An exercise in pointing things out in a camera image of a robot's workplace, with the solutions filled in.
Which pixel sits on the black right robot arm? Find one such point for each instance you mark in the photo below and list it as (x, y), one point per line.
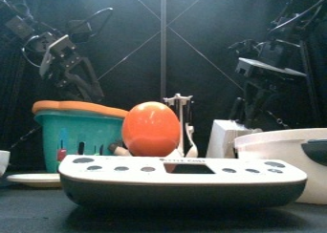
(298, 7)

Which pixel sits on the orange toy egg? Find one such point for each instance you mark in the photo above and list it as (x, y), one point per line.
(151, 128)

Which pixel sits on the white toy knife block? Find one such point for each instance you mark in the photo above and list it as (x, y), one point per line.
(223, 138)

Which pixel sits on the white toy stove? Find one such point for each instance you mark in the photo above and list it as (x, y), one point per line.
(183, 186)

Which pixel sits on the white toy spoon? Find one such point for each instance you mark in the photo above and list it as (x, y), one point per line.
(194, 147)

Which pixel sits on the red toy vegetable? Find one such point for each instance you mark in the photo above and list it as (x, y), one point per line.
(62, 154)

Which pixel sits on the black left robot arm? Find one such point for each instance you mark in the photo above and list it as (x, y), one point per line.
(19, 25)

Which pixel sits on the small white plate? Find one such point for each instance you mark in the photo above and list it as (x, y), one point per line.
(34, 179)

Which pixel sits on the white toy pot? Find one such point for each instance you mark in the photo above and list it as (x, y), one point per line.
(273, 160)

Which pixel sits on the teal basket orange rim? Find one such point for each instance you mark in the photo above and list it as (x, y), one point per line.
(85, 131)

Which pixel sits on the grey vertical frame pole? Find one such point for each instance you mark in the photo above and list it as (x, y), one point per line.
(164, 46)

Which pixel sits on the white toy spatula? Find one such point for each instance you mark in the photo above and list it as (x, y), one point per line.
(180, 151)

